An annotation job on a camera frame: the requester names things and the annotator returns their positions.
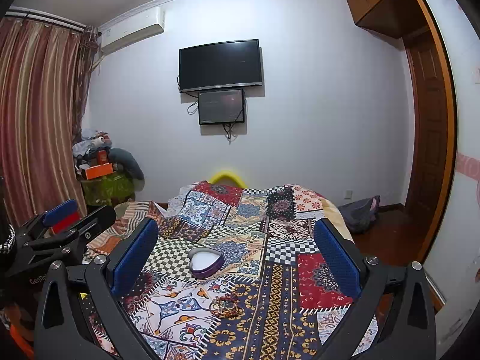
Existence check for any orange cardboard box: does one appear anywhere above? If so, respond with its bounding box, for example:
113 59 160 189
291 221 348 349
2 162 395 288
85 163 114 180

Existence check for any wooden overhead cabinet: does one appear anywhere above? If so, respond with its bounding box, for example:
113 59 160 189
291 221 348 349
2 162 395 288
347 0 426 39

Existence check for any red braided cord bracelet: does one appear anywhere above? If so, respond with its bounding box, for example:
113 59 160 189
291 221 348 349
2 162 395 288
208 293 243 320

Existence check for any small black wall monitor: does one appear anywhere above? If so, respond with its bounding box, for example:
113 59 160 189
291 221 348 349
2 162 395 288
198 88 245 125

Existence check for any yellow object behind bed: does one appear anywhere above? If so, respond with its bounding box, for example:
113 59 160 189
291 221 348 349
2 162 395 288
208 170 247 189

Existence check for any black monitor cable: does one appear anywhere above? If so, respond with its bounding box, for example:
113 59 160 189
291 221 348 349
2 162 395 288
186 101 245 146

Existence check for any white sliding wardrobe door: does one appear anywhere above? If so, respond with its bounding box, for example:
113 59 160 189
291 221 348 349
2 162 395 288
425 0 479 358

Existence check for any large black wall television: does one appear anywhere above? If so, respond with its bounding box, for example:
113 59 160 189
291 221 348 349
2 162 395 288
178 39 263 93

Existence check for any striped orange blanket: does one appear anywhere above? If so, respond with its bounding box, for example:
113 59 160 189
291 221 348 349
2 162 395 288
83 202 167 264

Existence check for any grey stuffed cushion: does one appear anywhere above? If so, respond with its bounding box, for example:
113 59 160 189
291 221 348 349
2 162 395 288
108 148 145 180

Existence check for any red box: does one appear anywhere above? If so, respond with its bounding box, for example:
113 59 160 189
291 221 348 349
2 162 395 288
51 211 80 234

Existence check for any green patterned covered stand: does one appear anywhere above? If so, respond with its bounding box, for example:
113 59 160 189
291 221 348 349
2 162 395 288
80 172 135 206

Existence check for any colourful patchwork bed cover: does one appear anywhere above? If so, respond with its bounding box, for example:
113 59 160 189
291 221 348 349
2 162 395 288
79 180 380 360

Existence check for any white wall air conditioner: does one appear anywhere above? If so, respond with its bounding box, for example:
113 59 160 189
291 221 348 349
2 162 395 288
101 7 165 55

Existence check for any dark bag on floor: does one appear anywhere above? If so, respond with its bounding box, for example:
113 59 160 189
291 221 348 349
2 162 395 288
338 195 380 233

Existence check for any purple heart-shaped tin box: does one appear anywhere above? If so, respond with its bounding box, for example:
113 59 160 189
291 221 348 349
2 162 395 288
187 247 224 280

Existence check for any striped red curtain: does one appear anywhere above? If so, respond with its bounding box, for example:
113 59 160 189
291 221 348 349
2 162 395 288
1 17 98 226

